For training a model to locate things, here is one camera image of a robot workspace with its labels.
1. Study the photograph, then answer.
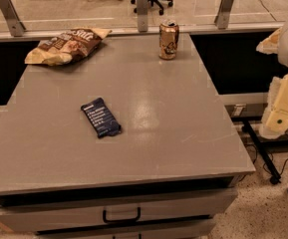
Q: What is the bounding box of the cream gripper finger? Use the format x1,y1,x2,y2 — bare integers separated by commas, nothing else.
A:
259,74,288,139
256,28,281,55

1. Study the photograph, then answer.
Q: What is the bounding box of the orange soda can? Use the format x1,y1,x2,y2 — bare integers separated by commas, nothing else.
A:
159,20,179,60

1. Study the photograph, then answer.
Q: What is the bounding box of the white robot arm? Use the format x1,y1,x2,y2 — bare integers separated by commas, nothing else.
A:
256,20,288,139

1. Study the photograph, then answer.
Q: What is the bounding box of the blue rxbar blueberry bar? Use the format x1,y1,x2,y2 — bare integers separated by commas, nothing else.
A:
81,98,122,138

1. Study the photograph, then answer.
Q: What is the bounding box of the black metal stand leg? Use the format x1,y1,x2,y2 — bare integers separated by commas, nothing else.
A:
242,120,281,185

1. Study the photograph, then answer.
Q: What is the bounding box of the grey lower drawer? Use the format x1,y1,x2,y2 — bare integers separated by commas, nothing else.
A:
36,219,215,239

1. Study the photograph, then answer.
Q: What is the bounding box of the grey drawer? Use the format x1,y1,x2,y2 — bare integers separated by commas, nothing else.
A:
36,219,215,239
0,188,237,232

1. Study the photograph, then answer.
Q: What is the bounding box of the brown chip bag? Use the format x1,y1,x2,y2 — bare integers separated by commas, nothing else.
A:
25,28,111,66

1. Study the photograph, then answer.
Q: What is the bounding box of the grey upper drawer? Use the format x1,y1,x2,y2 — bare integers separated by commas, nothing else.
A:
0,188,237,232

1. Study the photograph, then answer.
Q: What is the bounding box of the right metal railing post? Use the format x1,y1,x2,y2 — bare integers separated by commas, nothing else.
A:
214,0,234,29

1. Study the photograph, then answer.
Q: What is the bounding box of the metal railing post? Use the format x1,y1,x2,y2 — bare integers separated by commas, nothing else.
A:
0,0,26,37
137,0,148,32
214,0,234,29

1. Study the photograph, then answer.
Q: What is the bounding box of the black floor cable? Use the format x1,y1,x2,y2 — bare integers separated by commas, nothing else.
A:
245,143,288,181

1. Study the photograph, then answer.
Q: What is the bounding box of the middle metal railing post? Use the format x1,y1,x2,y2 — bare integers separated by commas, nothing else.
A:
137,0,148,32

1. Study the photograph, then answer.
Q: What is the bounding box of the black drawer handle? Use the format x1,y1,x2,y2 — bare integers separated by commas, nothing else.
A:
102,207,142,224

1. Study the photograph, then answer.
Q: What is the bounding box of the left metal railing post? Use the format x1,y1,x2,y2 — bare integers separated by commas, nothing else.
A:
0,0,26,37

